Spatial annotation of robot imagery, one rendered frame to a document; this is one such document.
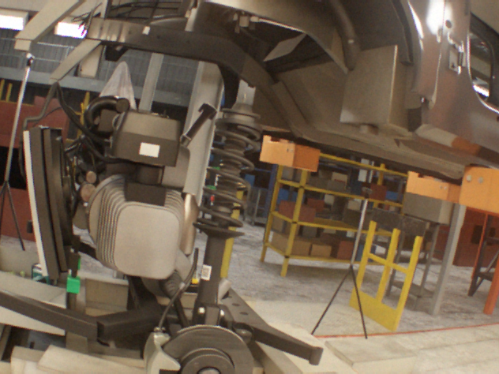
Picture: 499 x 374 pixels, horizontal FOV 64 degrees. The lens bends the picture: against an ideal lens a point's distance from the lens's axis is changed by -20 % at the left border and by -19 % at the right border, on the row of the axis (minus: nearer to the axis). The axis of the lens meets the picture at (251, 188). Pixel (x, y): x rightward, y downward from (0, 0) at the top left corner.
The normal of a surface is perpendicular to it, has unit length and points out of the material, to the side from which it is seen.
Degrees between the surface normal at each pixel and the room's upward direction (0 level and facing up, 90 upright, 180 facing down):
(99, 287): 90
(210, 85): 90
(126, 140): 90
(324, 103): 103
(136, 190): 90
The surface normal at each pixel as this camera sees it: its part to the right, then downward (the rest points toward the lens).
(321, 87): 0.15, 0.32
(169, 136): 0.36, -0.07
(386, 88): -0.92, -0.16
